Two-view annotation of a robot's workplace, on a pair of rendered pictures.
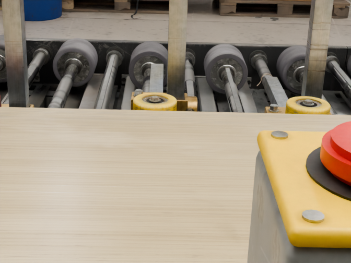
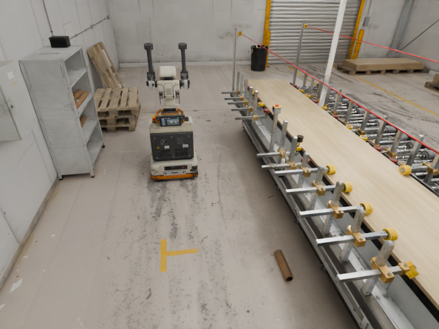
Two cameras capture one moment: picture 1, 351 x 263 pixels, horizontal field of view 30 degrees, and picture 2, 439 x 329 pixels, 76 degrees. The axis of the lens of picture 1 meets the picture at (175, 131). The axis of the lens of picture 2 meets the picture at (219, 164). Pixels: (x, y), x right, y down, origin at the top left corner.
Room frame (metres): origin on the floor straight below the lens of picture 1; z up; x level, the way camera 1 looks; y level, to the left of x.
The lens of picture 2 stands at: (-0.81, -2.71, 2.24)
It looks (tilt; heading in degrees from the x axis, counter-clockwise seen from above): 32 degrees down; 81
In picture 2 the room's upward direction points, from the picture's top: 1 degrees clockwise
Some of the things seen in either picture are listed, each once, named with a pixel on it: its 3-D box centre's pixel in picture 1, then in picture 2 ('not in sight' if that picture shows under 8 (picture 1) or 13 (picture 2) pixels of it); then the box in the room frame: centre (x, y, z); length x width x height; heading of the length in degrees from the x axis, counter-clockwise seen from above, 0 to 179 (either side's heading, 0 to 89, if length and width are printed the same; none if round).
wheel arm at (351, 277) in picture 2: not in sight; (369, 274); (0.14, -1.87, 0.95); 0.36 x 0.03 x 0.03; 1
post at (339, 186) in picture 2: not in sight; (332, 209); (0.21, -1.32, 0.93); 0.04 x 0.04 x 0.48; 1
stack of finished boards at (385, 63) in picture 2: not in sight; (383, 63); (5.80, 5.88, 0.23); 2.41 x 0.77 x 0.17; 3
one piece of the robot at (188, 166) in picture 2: not in sight; (176, 167); (-0.90, 0.45, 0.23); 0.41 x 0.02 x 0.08; 1
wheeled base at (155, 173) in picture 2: not in sight; (174, 159); (-0.92, 0.78, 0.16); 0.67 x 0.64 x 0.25; 91
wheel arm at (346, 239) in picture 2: not in sight; (354, 237); (0.20, -1.61, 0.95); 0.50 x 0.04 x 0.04; 1
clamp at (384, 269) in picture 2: not in sight; (381, 269); (0.23, -1.85, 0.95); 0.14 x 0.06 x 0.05; 91
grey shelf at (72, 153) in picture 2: not in sight; (70, 112); (-2.25, 1.12, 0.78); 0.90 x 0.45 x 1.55; 91
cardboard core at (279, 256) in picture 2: not in sight; (283, 265); (0.07, -1.08, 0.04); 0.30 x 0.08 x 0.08; 91
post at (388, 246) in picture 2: not in sight; (375, 271); (0.23, -1.82, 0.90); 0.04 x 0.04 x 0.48; 1
